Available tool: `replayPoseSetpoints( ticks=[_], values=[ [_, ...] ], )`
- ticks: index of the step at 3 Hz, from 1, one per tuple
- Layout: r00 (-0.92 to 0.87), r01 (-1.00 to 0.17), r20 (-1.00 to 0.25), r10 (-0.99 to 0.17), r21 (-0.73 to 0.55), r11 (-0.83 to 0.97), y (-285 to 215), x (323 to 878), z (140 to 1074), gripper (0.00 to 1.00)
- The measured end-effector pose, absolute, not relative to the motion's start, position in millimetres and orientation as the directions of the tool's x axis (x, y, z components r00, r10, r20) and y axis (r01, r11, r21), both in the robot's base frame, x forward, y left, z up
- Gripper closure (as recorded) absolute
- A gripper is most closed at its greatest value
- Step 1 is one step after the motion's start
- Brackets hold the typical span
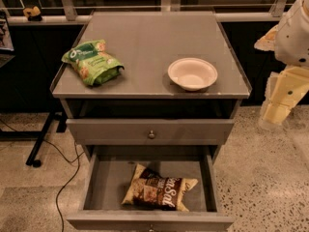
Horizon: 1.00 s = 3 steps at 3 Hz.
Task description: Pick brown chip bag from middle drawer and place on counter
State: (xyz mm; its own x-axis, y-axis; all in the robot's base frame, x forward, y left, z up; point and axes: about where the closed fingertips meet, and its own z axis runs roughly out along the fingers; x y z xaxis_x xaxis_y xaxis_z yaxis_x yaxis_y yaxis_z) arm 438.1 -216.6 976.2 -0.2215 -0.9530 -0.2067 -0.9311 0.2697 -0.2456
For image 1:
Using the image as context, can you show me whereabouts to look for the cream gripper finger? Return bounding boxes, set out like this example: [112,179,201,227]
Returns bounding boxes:
[254,25,278,51]
[259,102,291,127]

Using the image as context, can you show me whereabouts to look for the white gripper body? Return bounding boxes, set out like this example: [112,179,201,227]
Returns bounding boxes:
[270,66,309,108]

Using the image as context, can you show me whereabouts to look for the brown chip bag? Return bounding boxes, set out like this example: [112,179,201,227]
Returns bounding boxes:
[122,164,198,212]

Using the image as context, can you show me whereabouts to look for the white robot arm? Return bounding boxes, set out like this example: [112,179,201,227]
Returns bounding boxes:
[254,0,309,130]

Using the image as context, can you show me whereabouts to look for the grey drawer cabinet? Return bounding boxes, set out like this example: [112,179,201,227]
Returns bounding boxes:
[52,12,251,156]

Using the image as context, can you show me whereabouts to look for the green chip bag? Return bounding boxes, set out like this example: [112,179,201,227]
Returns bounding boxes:
[62,40,124,86]

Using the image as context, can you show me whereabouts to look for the grey open middle drawer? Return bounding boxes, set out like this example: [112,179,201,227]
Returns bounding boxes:
[67,146,234,232]

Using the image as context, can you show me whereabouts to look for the grey top drawer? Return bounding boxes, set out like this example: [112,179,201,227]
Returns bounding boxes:
[67,119,234,145]

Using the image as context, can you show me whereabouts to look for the white paper bowl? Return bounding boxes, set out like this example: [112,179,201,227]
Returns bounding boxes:
[167,58,218,92]

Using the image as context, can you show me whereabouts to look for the metal window railing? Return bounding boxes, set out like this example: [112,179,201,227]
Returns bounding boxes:
[0,0,295,25]

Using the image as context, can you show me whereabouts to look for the black table leg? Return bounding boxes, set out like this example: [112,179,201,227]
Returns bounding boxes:
[0,112,67,167]

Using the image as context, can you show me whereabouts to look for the yellow black small object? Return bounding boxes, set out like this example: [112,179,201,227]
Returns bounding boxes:
[23,5,42,21]

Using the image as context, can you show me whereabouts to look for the dark poster board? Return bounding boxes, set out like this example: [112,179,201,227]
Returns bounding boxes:
[0,11,14,68]

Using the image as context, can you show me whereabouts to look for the black floor cable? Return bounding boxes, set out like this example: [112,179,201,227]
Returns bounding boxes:
[0,119,85,232]

